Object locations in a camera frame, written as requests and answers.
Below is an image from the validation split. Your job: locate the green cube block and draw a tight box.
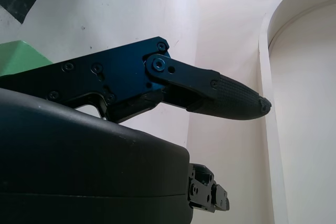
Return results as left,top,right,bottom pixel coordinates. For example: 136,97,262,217
0,39,54,78

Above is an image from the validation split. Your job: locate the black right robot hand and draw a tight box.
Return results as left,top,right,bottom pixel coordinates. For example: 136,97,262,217
0,36,272,224

